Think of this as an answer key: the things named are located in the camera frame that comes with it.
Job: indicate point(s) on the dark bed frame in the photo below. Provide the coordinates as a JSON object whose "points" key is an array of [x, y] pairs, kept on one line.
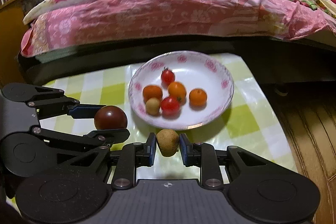
{"points": [[272, 61]]}

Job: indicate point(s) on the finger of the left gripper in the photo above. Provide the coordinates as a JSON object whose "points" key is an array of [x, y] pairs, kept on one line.
{"points": [[64, 106], [93, 138]]}

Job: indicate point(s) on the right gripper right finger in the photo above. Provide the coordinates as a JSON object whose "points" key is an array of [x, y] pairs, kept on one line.
{"points": [[202, 155]]}

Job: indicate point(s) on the dark purple tomato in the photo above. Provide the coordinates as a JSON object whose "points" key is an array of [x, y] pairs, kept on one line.
{"points": [[110, 117]]}

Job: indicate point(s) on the red cherry tomato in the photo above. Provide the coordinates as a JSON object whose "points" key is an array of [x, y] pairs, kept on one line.
{"points": [[167, 76], [170, 106]]}

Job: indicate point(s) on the white floral plate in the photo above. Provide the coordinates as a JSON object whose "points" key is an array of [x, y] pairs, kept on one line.
{"points": [[193, 70]]}

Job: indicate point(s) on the orange tangerine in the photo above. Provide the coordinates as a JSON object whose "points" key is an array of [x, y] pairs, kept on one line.
{"points": [[197, 97], [178, 91], [152, 91]]}

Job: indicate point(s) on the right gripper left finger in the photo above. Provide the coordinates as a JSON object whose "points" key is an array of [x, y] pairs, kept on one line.
{"points": [[127, 160]]}

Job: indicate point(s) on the green checkered tablecloth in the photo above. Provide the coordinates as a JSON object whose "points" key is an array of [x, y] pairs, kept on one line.
{"points": [[236, 113]]}

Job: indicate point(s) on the wooden side cabinet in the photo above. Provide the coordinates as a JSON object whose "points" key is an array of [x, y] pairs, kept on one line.
{"points": [[12, 31]]}

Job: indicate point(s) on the brown longan fruit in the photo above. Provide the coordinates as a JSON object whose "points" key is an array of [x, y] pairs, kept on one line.
{"points": [[168, 142], [153, 106]]}

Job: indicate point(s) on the pink floral bed sheet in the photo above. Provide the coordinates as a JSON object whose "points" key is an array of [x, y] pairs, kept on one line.
{"points": [[73, 23]]}

